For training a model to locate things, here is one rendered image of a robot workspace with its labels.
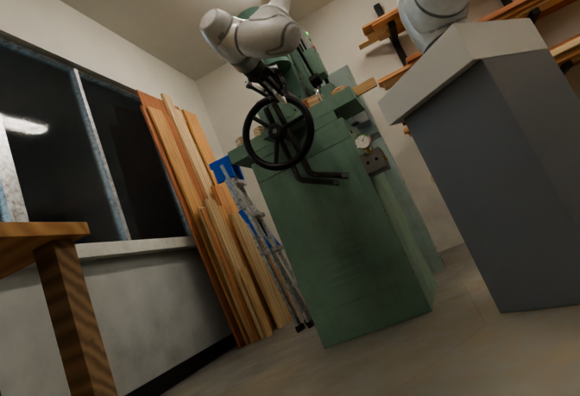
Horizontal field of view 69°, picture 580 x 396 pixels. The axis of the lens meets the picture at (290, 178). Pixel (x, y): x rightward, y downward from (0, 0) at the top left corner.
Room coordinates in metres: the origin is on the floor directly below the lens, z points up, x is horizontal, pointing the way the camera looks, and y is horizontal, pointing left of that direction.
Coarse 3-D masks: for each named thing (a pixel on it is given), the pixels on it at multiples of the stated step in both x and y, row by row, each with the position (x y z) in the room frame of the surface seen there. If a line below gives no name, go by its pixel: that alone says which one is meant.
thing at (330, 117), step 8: (320, 120) 1.64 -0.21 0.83; (328, 120) 1.63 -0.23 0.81; (304, 128) 1.66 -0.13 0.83; (320, 128) 1.64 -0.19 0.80; (304, 136) 1.67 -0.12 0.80; (272, 144) 1.71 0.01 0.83; (288, 144) 1.69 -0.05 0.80; (256, 152) 1.73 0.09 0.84; (264, 152) 1.72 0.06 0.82; (272, 152) 1.71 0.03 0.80
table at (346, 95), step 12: (336, 96) 1.61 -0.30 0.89; (348, 96) 1.59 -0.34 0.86; (312, 108) 1.64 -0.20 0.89; (324, 108) 1.63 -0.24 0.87; (336, 108) 1.61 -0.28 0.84; (348, 108) 1.67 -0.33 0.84; (360, 108) 1.73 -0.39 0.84; (288, 120) 1.58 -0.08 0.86; (300, 120) 1.58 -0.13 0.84; (264, 132) 1.61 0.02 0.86; (252, 144) 1.73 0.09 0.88; (264, 144) 1.72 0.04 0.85; (240, 156) 1.75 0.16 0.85
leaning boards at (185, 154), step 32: (160, 128) 3.02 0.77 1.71; (192, 128) 3.59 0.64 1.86; (192, 160) 3.34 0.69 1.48; (192, 192) 3.09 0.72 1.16; (224, 192) 3.48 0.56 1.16; (192, 224) 2.97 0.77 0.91; (224, 224) 3.07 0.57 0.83; (224, 256) 2.96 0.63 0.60; (256, 256) 3.26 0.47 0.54; (224, 288) 2.97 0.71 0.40; (256, 288) 3.21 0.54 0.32; (256, 320) 2.95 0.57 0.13; (288, 320) 3.32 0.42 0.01
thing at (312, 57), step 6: (312, 48) 1.94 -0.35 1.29; (306, 54) 1.95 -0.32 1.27; (312, 54) 1.94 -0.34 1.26; (318, 54) 2.01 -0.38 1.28; (306, 60) 1.96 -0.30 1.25; (312, 60) 1.95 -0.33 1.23; (318, 60) 1.94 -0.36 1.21; (312, 66) 1.95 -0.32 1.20; (318, 66) 1.94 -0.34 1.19; (324, 66) 1.99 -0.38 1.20; (318, 72) 1.95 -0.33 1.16; (324, 72) 1.95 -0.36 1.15; (324, 78) 2.01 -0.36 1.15
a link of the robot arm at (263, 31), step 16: (272, 0) 1.05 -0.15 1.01; (288, 0) 1.06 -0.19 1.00; (256, 16) 1.02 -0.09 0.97; (272, 16) 1.00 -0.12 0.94; (288, 16) 1.04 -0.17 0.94; (240, 32) 1.04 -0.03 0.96; (256, 32) 1.01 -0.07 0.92; (272, 32) 1.00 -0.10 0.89; (288, 32) 1.00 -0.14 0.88; (240, 48) 1.07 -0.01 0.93; (256, 48) 1.04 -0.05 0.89; (272, 48) 1.03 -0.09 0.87; (288, 48) 1.03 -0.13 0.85
